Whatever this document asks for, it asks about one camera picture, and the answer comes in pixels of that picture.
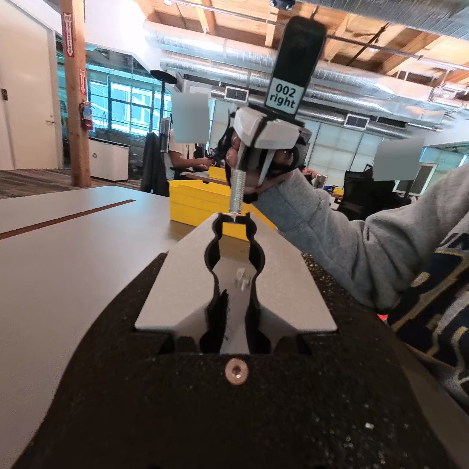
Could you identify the black floor lamp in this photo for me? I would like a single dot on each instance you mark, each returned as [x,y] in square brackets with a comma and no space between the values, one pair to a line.
[163,76]

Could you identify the black office chair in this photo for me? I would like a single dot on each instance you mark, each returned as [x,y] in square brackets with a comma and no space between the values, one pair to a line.
[362,198]

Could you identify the red fire extinguisher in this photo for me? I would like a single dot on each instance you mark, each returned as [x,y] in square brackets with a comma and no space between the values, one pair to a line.
[87,115]

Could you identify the person's right hand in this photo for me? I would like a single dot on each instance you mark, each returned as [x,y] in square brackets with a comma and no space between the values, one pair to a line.
[282,165]

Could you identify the computer monitor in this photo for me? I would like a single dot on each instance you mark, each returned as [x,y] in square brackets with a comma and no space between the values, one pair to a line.
[165,132]
[421,179]

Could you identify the yellow plastic bin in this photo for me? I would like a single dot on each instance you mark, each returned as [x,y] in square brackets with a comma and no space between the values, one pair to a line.
[190,198]
[183,220]
[190,186]
[190,207]
[218,174]

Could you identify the long silver threaded bolt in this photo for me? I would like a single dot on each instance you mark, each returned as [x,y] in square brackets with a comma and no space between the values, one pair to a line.
[237,190]

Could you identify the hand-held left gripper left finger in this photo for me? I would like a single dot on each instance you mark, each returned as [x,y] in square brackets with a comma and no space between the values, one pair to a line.
[176,285]

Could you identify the white door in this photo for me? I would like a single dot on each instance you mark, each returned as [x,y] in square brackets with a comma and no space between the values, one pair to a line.
[29,110]

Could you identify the black jacket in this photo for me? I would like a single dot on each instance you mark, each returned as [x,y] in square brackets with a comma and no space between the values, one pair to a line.
[154,165]

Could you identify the wooden post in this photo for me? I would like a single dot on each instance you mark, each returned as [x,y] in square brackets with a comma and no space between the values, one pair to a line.
[78,154]

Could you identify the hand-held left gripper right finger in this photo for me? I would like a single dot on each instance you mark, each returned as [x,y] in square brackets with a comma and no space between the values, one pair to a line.
[289,289]

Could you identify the red sign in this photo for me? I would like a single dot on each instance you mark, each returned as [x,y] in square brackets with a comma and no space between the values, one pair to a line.
[83,82]
[68,35]

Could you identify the person's printed sweatshirt torso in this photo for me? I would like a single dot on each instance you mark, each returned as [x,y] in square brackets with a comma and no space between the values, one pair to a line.
[439,311]

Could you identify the person's right forearm grey sleeve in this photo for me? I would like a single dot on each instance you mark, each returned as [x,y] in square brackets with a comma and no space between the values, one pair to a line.
[348,249]

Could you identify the silver ceiling duct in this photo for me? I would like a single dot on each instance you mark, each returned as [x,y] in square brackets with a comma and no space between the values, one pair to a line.
[220,47]

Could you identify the wall vent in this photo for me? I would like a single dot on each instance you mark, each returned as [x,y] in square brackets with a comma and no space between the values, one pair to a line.
[356,121]
[236,94]

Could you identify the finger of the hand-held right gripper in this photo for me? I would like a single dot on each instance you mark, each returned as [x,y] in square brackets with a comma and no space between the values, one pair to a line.
[249,124]
[284,135]

